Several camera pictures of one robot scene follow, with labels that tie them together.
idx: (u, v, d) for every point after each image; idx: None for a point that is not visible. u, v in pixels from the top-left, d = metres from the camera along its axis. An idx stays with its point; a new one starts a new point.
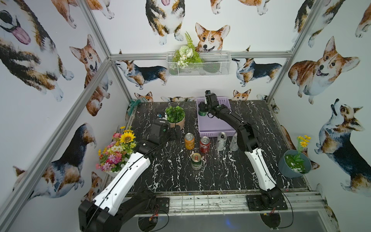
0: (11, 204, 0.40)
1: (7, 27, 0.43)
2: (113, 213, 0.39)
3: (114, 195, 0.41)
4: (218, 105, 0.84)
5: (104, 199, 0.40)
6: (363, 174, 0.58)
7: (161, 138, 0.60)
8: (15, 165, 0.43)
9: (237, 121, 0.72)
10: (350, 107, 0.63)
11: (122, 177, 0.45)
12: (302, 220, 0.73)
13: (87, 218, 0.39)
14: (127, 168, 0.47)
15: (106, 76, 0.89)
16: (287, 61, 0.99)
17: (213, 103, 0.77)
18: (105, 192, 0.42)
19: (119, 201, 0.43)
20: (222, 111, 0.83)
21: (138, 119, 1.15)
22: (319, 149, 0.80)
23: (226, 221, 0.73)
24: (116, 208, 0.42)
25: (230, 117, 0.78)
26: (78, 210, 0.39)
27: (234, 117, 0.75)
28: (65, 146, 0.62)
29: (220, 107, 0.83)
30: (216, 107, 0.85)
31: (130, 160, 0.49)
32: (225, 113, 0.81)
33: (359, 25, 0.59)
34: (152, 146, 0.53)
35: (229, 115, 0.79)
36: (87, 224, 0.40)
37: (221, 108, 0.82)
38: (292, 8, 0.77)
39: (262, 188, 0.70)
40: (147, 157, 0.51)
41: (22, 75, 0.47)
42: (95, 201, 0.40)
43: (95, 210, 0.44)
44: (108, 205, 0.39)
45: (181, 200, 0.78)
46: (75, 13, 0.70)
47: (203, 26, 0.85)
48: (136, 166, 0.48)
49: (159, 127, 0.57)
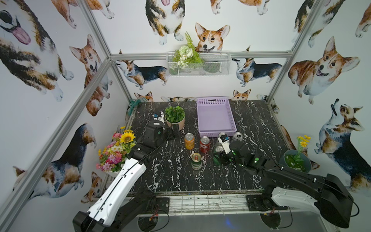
0: (11, 204, 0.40)
1: (7, 27, 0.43)
2: (108, 224, 0.38)
3: (108, 206, 0.40)
4: (255, 158, 0.60)
5: (98, 210, 0.39)
6: (363, 174, 0.58)
7: (156, 141, 0.58)
8: (15, 165, 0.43)
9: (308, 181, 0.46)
10: (351, 107, 0.63)
11: (118, 186, 0.43)
12: (302, 221, 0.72)
13: (83, 229, 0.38)
14: (121, 176, 0.45)
15: (106, 76, 0.89)
16: (287, 61, 0.99)
17: (243, 158, 0.65)
18: (99, 202, 0.41)
19: (114, 210, 0.42)
20: (267, 168, 0.55)
21: (138, 119, 1.15)
22: (320, 149, 0.79)
23: (226, 221, 0.73)
24: (110, 219, 0.40)
25: (291, 177, 0.49)
26: (74, 223, 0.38)
27: (296, 176, 0.49)
28: (65, 145, 0.62)
29: (260, 161, 0.58)
30: (251, 163, 0.60)
31: (124, 167, 0.47)
32: (275, 171, 0.53)
33: (359, 25, 0.59)
34: (148, 151, 0.51)
35: (282, 172, 0.52)
36: None
37: (262, 162, 0.57)
38: (292, 8, 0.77)
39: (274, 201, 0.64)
40: (142, 162, 0.49)
41: (23, 75, 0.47)
42: (90, 213, 0.39)
43: (91, 220, 0.43)
44: (103, 216, 0.39)
45: (181, 200, 0.78)
46: (75, 13, 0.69)
47: (203, 26, 0.85)
48: (131, 173, 0.46)
49: (153, 130, 0.54)
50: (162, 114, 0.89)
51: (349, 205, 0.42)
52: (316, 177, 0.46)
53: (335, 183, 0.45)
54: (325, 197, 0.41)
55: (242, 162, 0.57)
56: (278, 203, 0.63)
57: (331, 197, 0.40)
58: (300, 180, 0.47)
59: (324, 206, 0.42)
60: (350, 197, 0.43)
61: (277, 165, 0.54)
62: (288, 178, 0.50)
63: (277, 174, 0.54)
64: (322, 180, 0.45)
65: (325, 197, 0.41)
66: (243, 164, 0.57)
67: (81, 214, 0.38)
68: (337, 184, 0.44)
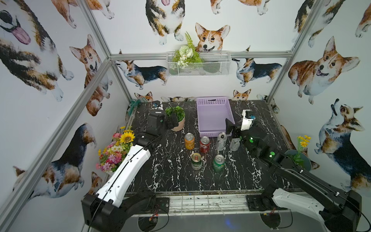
0: (11, 204, 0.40)
1: (7, 27, 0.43)
2: (117, 205, 0.39)
3: (117, 188, 0.41)
4: (270, 152, 0.53)
5: (107, 192, 0.40)
6: (363, 174, 0.58)
7: (158, 129, 0.59)
8: (15, 165, 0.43)
9: (330, 194, 0.42)
10: (350, 107, 0.63)
11: (123, 170, 0.44)
12: (302, 222, 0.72)
13: (92, 211, 0.39)
14: (128, 161, 0.47)
15: (106, 76, 0.89)
16: (287, 61, 0.99)
17: (259, 148, 0.57)
18: (107, 185, 0.42)
19: (122, 193, 0.43)
20: (284, 168, 0.49)
21: (138, 119, 1.15)
22: (320, 149, 0.79)
23: (226, 221, 0.73)
24: (119, 200, 0.41)
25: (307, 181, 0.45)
26: (82, 204, 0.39)
27: (316, 183, 0.44)
28: (65, 145, 0.62)
29: (275, 155, 0.52)
30: (266, 156, 0.53)
31: (130, 153, 0.48)
32: (292, 172, 0.48)
33: (359, 25, 0.59)
34: (150, 137, 0.53)
35: (302, 177, 0.46)
36: (92, 217, 0.40)
37: (278, 158, 0.51)
38: (292, 8, 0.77)
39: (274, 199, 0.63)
40: (147, 148, 0.51)
41: (23, 75, 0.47)
42: (98, 195, 0.40)
43: (98, 204, 0.44)
44: (112, 197, 0.39)
45: (181, 200, 0.78)
46: (75, 13, 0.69)
47: (203, 26, 0.85)
48: (136, 158, 0.48)
49: (156, 118, 0.56)
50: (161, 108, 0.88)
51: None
52: (338, 191, 0.42)
53: (357, 200, 0.40)
54: (346, 214, 0.38)
55: (257, 152, 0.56)
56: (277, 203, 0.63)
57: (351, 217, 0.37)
58: (321, 190, 0.43)
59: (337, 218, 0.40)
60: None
61: (295, 166, 0.49)
62: (301, 180, 0.47)
63: (294, 176, 0.48)
64: (345, 195, 0.41)
65: (346, 215, 0.38)
66: (257, 154, 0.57)
67: (89, 196, 0.39)
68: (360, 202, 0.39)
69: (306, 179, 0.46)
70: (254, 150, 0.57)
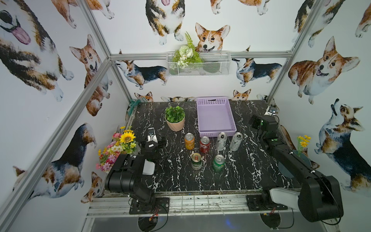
0: (11, 204, 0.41)
1: (7, 27, 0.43)
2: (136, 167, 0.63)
3: None
4: (274, 137, 0.63)
5: None
6: (363, 175, 0.58)
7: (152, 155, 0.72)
8: (15, 165, 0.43)
9: (304, 169, 0.47)
10: (350, 107, 0.63)
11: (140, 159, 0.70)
12: (302, 221, 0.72)
13: (120, 168, 0.49)
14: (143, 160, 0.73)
15: (106, 76, 0.89)
16: (287, 61, 0.99)
17: (267, 131, 0.67)
18: None
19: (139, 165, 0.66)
20: (278, 148, 0.58)
21: (138, 119, 1.15)
22: (319, 149, 0.80)
23: (226, 221, 0.73)
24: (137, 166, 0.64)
25: (292, 160, 0.51)
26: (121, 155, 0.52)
27: (299, 163, 0.49)
28: (64, 146, 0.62)
29: (277, 141, 0.60)
30: (269, 140, 0.63)
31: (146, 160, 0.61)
32: (283, 152, 0.56)
33: (359, 25, 0.59)
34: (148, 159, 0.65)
35: (289, 156, 0.53)
36: (119, 169, 0.48)
37: (279, 142, 0.59)
38: (292, 8, 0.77)
39: (272, 193, 0.64)
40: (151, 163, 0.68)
41: (22, 75, 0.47)
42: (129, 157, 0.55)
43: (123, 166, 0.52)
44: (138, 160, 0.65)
45: (181, 200, 0.78)
46: (75, 14, 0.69)
47: (203, 26, 0.85)
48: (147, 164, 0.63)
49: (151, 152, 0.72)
50: (154, 136, 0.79)
51: (329, 209, 0.41)
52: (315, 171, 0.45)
53: (331, 183, 0.43)
54: (310, 182, 0.41)
55: (263, 134, 0.69)
56: (273, 197, 0.64)
57: (314, 186, 0.41)
58: (298, 166, 0.48)
59: (304, 192, 0.43)
60: (339, 208, 0.41)
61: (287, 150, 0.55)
62: (287, 158, 0.54)
63: (283, 155, 0.56)
64: (321, 175, 0.44)
65: (310, 182, 0.41)
66: (263, 136, 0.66)
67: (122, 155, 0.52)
68: (333, 186, 0.41)
69: (291, 157, 0.52)
70: (262, 133, 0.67)
